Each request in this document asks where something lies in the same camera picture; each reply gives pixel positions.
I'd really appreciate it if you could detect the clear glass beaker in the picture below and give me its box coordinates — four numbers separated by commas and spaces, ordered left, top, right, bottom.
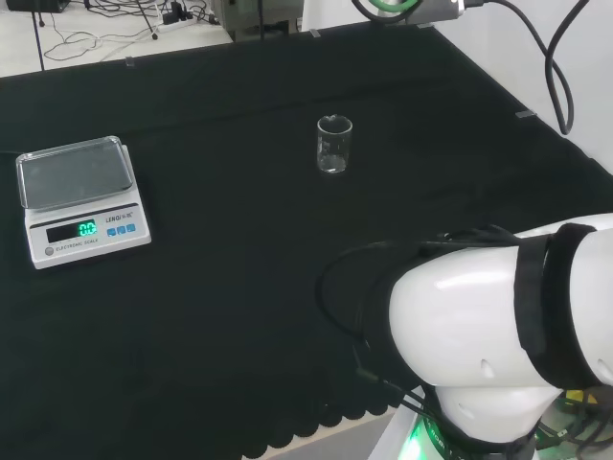
315, 114, 354, 175

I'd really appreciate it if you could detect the black bench cloth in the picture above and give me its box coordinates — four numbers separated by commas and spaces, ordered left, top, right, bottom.
0, 21, 613, 460

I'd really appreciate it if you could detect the grey metal cabinet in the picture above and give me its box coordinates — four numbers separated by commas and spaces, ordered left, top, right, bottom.
213, 0, 304, 43

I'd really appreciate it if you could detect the white electronic balance steel pan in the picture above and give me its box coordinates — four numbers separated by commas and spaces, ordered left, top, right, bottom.
14, 135, 153, 271

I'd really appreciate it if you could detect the white power strip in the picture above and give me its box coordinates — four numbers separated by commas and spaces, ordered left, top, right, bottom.
161, 10, 198, 27

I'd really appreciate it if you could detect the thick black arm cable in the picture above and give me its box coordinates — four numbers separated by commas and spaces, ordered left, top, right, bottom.
462, 0, 590, 136

